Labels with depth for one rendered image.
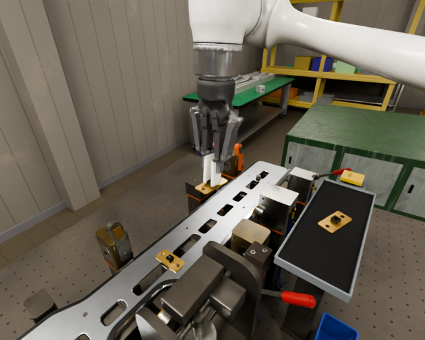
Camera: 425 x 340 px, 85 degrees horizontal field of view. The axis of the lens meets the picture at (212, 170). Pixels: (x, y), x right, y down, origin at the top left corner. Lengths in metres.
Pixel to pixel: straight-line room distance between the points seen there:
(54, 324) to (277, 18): 0.79
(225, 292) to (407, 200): 2.40
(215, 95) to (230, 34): 0.10
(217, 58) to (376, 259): 1.10
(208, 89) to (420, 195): 2.42
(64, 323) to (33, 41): 2.02
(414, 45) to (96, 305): 0.76
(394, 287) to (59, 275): 1.33
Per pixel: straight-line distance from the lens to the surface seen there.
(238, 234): 0.65
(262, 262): 0.58
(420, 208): 2.77
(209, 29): 0.44
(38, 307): 0.76
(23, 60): 2.32
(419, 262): 1.39
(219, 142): 0.49
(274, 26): 0.56
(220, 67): 0.44
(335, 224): 0.62
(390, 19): 7.46
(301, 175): 1.00
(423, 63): 0.43
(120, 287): 0.69
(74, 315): 0.69
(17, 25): 2.33
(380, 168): 2.56
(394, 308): 1.16
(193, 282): 0.43
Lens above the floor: 1.54
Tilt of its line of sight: 30 degrees down
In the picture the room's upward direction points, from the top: straight up
